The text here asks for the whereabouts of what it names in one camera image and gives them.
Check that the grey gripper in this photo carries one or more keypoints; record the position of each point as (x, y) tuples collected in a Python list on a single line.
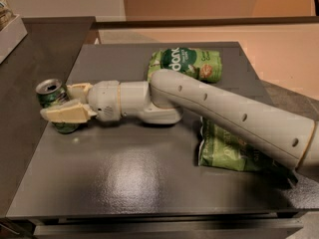
[(104, 99)]

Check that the green soda can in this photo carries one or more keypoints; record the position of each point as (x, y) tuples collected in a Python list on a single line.
[(53, 92)]

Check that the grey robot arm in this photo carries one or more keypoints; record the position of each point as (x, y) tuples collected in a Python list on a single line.
[(291, 139)]

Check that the white box at left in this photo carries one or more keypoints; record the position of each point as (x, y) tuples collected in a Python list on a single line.
[(11, 36)]

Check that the green snack pouch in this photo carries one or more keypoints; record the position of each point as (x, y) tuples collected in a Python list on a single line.
[(201, 64)]

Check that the green jalapeno chips bag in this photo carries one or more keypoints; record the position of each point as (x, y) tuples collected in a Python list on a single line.
[(220, 148)]

